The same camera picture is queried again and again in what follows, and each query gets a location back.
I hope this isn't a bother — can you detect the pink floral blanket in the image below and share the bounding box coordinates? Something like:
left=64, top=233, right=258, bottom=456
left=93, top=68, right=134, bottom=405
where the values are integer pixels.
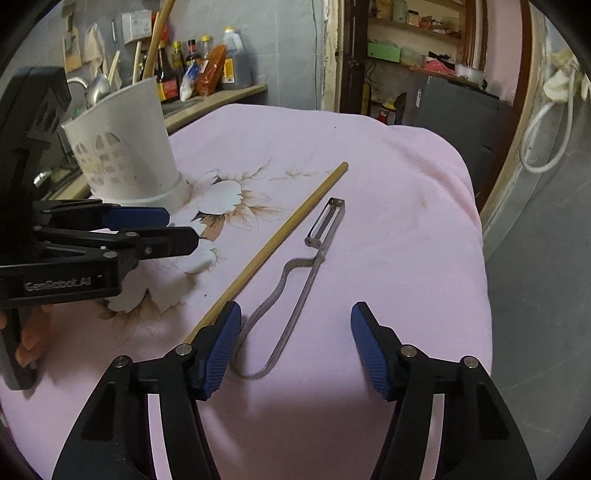
left=0, top=104, right=492, bottom=480

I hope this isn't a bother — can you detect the cream door frame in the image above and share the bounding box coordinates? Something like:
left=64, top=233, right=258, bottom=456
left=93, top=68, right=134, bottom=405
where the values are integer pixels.
left=478, top=0, right=550, bottom=245

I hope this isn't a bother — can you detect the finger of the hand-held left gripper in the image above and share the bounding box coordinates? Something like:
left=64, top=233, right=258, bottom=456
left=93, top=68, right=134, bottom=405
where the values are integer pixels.
left=32, top=198, right=171, bottom=230
left=34, top=226, right=199, bottom=271

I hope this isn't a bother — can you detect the metal peeler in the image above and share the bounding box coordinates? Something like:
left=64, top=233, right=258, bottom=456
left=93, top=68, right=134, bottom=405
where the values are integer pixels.
left=231, top=198, right=346, bottom=380

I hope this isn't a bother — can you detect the wooden shelf unit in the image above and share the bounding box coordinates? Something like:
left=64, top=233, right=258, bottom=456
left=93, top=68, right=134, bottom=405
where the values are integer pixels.
left=367, top=0, right=467, bottom=79

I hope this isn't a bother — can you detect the grey cabinet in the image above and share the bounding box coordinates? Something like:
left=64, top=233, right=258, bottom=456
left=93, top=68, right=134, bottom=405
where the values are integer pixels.
left=406, top=75, right=513, bottom=171

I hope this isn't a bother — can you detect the orange seasoning packet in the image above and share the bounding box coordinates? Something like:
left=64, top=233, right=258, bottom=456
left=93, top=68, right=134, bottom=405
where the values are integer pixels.
left=196, top=44, right=228, bottom=95

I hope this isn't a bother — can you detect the white power cable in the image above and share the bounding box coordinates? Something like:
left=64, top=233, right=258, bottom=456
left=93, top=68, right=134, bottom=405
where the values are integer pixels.
left=521, top=88, right=575, bottom=175

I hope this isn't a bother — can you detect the hanging cutting board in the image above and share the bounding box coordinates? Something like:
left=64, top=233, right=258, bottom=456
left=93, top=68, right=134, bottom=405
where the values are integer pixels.
left=62, top=4, right=81, bottom=72

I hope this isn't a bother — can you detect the green box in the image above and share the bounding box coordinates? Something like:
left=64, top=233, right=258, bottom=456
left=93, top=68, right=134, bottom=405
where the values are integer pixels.
left=367, top=42, right=402, bottom=63

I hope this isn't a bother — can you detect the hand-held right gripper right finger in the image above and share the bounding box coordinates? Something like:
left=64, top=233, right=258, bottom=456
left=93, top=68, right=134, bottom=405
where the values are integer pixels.
left=350, top=301, right=539, bottom=480

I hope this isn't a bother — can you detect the thick wooden stick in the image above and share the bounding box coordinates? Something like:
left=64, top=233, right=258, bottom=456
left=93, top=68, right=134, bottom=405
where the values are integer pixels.
left=142, top=0, right=177, bottom=80

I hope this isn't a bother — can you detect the large dark sauce jug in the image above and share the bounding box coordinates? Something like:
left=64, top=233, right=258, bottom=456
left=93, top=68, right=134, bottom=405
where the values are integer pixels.
left=221, top=28, right=254, bottom=90

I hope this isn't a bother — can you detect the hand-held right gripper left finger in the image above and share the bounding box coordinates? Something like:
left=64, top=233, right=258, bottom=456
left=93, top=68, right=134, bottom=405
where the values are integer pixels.
left=52, top=301, right=242, bottom=480

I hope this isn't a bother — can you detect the brown wooden door frame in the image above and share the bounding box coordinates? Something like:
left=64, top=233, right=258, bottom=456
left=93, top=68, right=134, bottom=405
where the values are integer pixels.
left=323, top=0, right=370, bottom=116

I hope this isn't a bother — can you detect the white plastic utensil holder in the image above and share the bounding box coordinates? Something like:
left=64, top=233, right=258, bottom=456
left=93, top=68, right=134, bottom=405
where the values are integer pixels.
left=61, top=76, right=192, bottom=206

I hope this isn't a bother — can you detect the person's left hand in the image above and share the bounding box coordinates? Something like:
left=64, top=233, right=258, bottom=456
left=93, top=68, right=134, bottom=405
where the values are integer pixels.
left=15, top=305, right=52, bottom=366

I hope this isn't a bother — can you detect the white power strip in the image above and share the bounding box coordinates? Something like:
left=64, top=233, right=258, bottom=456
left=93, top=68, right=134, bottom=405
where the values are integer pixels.
left=544, top=51, right=591, bottom=100

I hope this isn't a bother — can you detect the soy sauce bottle red label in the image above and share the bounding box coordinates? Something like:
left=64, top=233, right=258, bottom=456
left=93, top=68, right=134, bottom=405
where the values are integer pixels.
left=157, top=44, right=181, bottom=102

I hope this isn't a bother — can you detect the white wall box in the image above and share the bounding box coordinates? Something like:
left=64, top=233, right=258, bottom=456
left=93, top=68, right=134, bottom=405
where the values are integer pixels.
left=121, top=10, right=153, bottom=41

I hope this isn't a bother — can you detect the wooden chopstick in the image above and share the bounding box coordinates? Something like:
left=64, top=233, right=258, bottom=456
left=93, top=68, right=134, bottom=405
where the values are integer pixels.
left=183, top=161, right=349, bottom=344

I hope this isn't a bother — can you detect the white blue plastic bag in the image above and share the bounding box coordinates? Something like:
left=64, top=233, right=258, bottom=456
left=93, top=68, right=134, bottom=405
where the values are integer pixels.
left=179, top=62, right=201, bottom=101

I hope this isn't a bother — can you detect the hanging beige cloth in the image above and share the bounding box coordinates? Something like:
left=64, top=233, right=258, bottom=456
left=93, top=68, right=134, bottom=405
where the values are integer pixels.
left=84, top=23, right=108, bottom=65

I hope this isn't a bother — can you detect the metal ladle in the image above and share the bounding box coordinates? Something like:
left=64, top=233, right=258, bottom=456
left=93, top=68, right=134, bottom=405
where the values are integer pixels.
left=85, top=74, right=112, bottom=109

